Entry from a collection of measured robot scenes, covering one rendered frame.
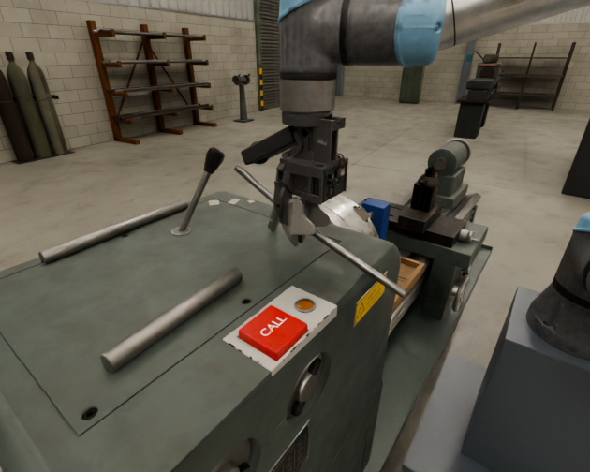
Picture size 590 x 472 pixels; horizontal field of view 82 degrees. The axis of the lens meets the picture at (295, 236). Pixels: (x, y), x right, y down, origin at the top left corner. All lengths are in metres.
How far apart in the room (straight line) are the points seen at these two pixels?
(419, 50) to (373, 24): 0.06
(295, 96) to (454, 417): 0.86
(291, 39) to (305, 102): 0.07
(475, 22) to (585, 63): 14.25
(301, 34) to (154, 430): 0.44
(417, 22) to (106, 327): 0.50
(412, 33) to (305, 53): 0.12
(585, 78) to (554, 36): 1.61
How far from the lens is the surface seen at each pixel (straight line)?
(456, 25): 0.58
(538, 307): 0.78
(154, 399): 0.39
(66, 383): 0.44
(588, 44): 14.81
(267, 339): 0.40
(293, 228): 0.54
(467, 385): 1.13
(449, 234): 1.37
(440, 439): 1.00
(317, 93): 0.47
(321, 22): 0.46
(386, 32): 0.45
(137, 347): 0.43
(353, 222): 0.82
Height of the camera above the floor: 1.55
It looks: 28 degrees down
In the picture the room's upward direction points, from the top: straight up
